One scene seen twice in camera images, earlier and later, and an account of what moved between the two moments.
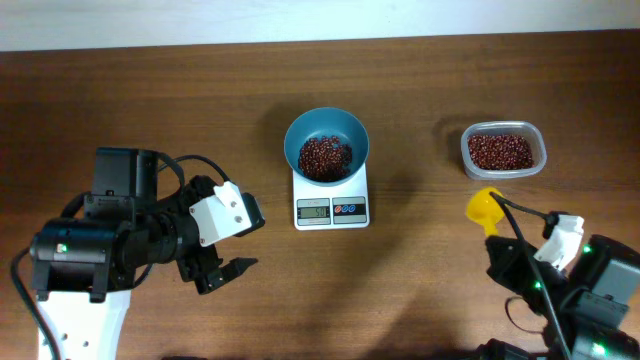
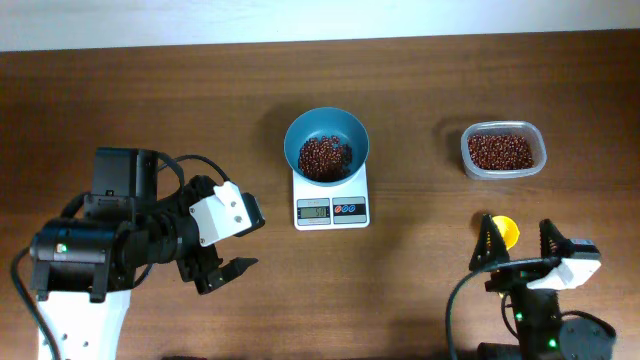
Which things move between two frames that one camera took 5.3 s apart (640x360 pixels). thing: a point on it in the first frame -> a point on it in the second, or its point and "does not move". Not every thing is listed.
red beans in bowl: [325, 159] does not move
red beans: [502, 152] does not move
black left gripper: [198, 265] does not move
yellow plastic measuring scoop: [485, 209] -> [508, 229]
